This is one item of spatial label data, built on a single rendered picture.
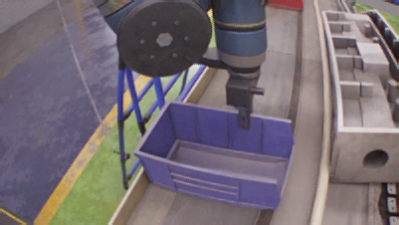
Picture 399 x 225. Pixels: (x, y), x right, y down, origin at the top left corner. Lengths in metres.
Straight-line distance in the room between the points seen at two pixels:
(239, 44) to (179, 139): 0.39
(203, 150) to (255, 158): 0.15
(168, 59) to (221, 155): 0.52
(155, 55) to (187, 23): 0.05
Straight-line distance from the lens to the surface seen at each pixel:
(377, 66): 0.92
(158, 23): 0.29
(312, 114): 0.94
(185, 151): 0.81
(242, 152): 0.77
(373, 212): 0.76
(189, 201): 0.71
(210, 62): 0.59
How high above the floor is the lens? 1.34
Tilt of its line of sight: 40 degrees down
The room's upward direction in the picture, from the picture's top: 8 degrees counter-clockwise
